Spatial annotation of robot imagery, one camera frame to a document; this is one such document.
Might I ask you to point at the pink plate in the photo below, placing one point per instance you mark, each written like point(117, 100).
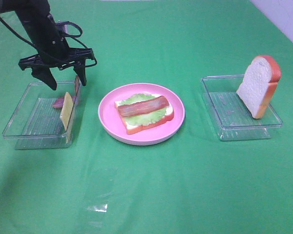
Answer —
point(113, 124)

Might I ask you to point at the yellow cheese slice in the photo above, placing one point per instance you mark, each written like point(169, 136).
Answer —
point(66, 113)

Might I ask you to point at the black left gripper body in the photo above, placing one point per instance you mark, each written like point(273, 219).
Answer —
point(54, 48)

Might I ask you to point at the green tablecloth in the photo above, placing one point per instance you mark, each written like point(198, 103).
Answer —
point(192, 183)

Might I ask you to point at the clear plastic tray left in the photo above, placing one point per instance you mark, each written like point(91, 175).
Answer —
point(36, 124)

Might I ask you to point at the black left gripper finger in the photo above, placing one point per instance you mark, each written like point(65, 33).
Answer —
point(44, 75)
point(80, 71)

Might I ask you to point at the dark red bacon strip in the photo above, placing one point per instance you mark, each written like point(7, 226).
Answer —
point(143, 107)

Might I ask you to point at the bread slice on plate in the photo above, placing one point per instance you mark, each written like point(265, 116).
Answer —
point(141, 128)

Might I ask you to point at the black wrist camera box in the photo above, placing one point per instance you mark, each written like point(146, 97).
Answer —
point(62, 26)

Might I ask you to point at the clear plastic tray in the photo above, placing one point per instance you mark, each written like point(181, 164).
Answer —
point(36, 124)
point(229, 116)

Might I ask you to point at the upright bread slice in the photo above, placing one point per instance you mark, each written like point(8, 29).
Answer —
point(259, 84)

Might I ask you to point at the green lettuce leaf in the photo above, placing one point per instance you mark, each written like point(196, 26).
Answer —
point(143, 119)

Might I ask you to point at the pink bacon strip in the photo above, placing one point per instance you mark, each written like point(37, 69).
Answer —
point(58, 104)

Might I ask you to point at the clear plastic film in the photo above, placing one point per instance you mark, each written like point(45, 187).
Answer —
point(95, 202)

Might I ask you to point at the clear plastic tray right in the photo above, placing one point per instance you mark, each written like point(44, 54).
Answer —
point(229, 116)

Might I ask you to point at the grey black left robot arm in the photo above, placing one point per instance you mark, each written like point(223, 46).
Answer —
point(42, 6)

